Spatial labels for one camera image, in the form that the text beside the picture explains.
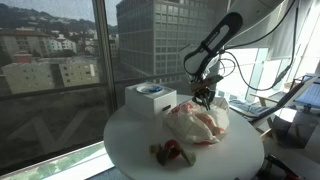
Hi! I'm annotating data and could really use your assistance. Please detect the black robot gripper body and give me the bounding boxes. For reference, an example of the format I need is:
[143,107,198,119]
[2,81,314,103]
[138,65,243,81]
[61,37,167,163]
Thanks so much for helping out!
[192,87,215,104]

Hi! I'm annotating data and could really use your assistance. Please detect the white red plastic bag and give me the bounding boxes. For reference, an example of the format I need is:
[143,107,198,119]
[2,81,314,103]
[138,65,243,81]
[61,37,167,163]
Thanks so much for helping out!
[163,97,230,145]

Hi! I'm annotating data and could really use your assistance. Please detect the red plush radish toy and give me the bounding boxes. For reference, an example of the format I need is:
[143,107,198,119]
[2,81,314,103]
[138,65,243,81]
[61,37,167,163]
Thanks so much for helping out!
[149,139,196,166]

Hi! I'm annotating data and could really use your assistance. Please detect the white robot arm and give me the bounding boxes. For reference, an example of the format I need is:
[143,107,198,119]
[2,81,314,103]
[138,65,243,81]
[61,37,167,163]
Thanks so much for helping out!
[180,0,285,110]

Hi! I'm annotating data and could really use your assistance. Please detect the white cardboard box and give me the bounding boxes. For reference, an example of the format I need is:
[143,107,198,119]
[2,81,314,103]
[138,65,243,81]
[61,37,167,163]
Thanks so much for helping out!
[125,82,177,119]

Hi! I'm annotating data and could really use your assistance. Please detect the wooden lounge chair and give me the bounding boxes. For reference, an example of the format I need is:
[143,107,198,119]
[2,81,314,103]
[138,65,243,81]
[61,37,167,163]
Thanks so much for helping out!
[229,76,318,132]

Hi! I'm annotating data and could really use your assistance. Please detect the white and blue dish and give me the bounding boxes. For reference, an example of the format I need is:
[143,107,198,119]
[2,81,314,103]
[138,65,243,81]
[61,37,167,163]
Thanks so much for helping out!
[136,84,163,94]

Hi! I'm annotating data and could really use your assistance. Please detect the round white table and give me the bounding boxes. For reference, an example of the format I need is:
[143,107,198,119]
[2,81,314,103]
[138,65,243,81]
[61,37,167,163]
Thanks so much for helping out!
[104,106,264,180]

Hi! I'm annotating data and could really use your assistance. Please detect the grey roller blind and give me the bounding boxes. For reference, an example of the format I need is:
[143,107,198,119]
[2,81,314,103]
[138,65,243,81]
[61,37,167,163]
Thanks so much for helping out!
[227,0,313,60]

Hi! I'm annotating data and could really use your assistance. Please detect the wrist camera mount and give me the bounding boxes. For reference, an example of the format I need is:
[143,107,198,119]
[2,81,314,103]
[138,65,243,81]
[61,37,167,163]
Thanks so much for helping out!
[190,75,223,92]

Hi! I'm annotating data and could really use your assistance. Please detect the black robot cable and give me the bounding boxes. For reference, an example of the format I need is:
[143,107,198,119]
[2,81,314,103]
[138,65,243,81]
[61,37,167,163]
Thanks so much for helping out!
[218,0,300,92]

